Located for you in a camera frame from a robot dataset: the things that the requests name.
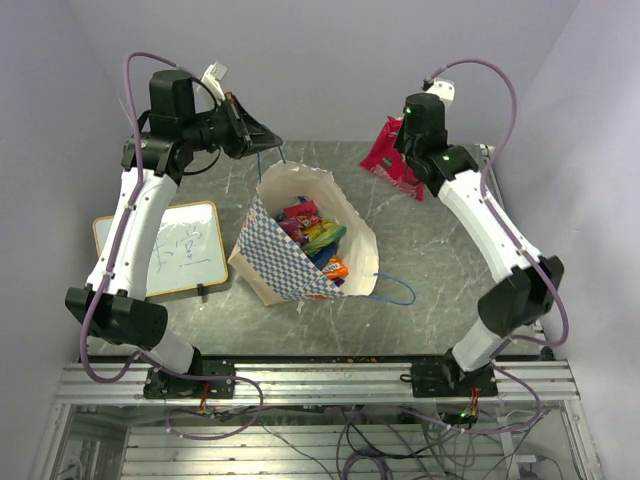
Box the loose cables under table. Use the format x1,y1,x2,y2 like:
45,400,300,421
269,404,561,480

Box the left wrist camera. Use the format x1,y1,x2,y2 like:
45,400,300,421
200,62,227,101

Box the aluminium frame rail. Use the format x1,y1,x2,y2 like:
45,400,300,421
54,361,580,406

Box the red crisps bag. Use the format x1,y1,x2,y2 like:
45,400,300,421
360,116,424,202

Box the blue checkered paper bag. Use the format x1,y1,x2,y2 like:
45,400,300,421
228,159,386,306

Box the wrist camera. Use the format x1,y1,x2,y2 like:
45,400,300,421
422,78,456,109
200,62,227,101

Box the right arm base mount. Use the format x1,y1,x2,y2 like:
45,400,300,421
399,356,498,398

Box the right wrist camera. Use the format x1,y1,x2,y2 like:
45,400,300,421
422,78,456,109

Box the green yellow candy bag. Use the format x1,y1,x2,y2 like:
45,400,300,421
301,220,347,256

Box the small whiteboard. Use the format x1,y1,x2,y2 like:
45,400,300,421
105,201,228,300

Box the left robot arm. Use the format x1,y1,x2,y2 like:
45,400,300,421
65,70,283,397

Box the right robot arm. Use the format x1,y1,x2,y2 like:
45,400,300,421
394,93,564,396

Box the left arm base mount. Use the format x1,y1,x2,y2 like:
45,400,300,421
143,360,236,400

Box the orange Fox's candy pack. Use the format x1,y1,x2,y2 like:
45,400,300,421
322,256,349,280

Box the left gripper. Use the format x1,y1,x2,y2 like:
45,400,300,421
183,92,284,160

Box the red snack packet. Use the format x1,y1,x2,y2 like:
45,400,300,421
283,200,320,229

